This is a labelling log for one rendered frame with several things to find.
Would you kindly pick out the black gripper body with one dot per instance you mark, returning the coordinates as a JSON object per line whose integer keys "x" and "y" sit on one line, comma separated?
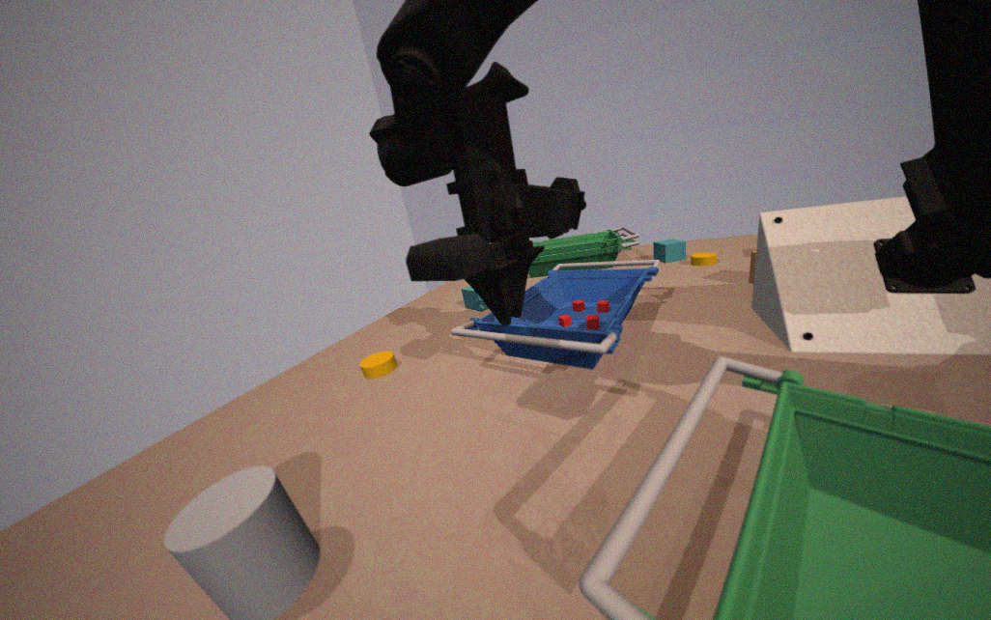
{"x": 462, "y": 256}

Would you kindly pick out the grey cylinder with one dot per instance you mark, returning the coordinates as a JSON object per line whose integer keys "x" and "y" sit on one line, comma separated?
{"x": 245, "y": 544}

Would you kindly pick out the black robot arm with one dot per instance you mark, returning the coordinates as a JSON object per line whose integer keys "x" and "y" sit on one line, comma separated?
{"x": 431, "y": 50}

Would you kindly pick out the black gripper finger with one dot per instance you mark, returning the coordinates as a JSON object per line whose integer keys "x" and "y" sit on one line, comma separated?
{"x": 518, "y": 276}
{"x": 492, "y": 286}

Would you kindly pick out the yellow short cylinder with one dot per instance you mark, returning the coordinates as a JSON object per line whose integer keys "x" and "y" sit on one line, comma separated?
{"x": 378, "y": 364}
{"x": 703, "y": 259}

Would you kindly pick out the teal block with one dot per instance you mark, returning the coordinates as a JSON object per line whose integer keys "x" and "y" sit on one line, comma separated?
{"x": 472, "y": 300}
{"x": 668, "y": 251}

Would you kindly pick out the blue plastic tray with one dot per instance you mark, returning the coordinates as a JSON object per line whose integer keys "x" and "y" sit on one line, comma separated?
{"x": 552, "y": 297}

